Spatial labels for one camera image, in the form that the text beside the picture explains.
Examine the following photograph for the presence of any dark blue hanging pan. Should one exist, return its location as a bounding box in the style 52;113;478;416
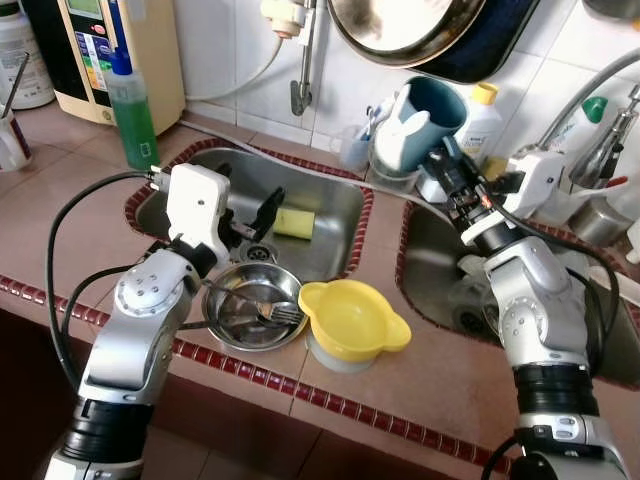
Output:
415;0;541;83

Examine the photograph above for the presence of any white printed mug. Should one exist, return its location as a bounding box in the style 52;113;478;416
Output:
0;110;31;173

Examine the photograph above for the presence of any stainless steel bowl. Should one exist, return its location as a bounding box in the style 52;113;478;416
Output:
202;262;306;351

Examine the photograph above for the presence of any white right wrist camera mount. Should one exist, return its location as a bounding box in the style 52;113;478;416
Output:
505;148;569;221

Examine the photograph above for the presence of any green dish soap bottle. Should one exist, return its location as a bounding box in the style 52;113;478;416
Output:
105;45;161;171

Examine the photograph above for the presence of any steel sink basin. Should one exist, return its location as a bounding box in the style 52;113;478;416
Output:
128;140;369;286
398;195;640;386

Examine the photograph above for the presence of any white plastic cup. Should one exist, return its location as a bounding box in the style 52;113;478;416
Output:
305;335;376;374

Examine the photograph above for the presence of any clear plastic bag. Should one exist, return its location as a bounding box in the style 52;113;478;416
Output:
450;245;626;341

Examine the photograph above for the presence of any white wall tap valve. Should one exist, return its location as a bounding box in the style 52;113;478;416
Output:
262;0;306;39

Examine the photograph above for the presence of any white blue toothbrush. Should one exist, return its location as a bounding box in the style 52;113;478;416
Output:
362;98;396;141

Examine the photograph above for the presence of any white filter hose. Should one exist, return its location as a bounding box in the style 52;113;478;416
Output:
183;35;291;101

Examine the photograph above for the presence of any dark hanging pot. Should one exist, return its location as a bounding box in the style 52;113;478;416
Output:
583;0;640;21

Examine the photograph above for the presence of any small steel cup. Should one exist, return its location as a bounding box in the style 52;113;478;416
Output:
570;195;631;246

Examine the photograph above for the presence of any hanging metal wok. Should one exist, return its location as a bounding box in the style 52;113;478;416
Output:
328;0;491;66

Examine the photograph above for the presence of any chrome gooseneck faucet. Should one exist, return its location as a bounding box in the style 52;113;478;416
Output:
510;50;640;191

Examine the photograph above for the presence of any beige water filter machine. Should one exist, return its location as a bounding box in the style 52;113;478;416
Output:
20;0;186;126

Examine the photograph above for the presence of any metal wall spout pipe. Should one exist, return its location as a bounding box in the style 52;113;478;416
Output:
290;30;319;116

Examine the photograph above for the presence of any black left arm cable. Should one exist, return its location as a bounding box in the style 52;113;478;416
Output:
45;170;171;391

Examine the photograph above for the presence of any clear toothbrush cup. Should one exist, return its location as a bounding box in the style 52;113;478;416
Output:
340;125;376;171

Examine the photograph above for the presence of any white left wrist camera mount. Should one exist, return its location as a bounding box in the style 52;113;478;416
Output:
165;163;233;263

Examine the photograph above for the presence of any white bottle yellow cap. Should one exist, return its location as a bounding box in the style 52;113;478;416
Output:
458;82;506;166

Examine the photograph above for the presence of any mustard yellow sponge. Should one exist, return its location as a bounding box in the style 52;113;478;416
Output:
485;155;511;181

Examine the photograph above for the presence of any yellow two-handled cup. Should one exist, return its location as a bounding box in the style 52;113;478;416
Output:
298;280;413;363

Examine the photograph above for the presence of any dark stirring spoon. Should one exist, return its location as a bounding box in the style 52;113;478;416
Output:
0;52;31;121

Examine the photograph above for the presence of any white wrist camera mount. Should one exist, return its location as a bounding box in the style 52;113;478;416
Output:
165;163;233;263
505;148;569;221

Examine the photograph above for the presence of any white jar green lid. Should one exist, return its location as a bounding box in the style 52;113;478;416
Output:
0;0;56;109

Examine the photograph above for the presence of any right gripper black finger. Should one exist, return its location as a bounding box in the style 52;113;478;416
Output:
425;147;463;191

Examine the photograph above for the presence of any white bottle green cap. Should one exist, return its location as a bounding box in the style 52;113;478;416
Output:
540;95;613;166

